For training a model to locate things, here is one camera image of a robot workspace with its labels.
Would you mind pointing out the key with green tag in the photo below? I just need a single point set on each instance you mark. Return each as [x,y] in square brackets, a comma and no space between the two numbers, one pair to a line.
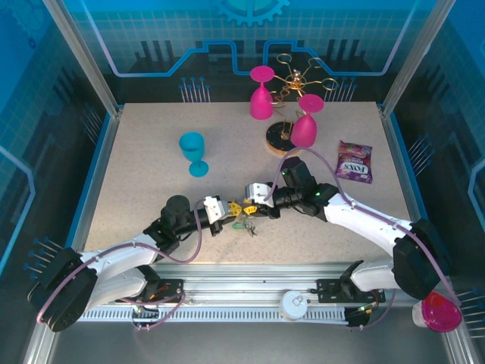
[238,226]

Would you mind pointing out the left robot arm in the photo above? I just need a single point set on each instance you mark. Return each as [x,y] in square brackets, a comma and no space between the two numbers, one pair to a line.
[113,261]

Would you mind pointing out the pink plastic goblet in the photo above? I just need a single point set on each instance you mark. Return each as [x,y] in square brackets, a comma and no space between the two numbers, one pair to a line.
[304,130]
[260,104]

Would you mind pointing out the purple candy bag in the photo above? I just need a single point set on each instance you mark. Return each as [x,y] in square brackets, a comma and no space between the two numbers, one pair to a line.
[354,163]

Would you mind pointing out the blue plastic goblet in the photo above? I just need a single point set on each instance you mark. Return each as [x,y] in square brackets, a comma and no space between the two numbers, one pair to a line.
[192,146]

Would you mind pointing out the white tin can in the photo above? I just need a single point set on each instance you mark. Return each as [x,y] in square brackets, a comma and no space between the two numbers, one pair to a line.
[292,305]

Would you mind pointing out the pink and white plastic cup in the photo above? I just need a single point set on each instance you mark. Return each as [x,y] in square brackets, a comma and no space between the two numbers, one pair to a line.
[441,312]

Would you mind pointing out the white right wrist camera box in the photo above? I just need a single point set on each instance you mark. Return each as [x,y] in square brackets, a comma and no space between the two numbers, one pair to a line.
[259,191]

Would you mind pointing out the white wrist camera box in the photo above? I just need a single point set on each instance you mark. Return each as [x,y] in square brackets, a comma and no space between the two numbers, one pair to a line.
[214,206]
[259,191]

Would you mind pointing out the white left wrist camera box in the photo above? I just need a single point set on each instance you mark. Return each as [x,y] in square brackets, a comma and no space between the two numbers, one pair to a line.
[214,206]

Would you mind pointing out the aluminium front rail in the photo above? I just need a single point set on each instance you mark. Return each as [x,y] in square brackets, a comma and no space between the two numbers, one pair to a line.
[235,280]

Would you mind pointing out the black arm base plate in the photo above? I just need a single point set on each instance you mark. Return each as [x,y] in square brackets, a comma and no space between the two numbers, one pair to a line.
[327,290]
[172,290]

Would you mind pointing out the aluminium table side rail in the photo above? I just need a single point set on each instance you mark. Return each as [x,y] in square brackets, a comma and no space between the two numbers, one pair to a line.
[94,189]
[406,182]

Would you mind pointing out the aluminium frame post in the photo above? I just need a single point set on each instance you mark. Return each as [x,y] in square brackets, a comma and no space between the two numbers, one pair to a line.
[417,53]
[83,53]

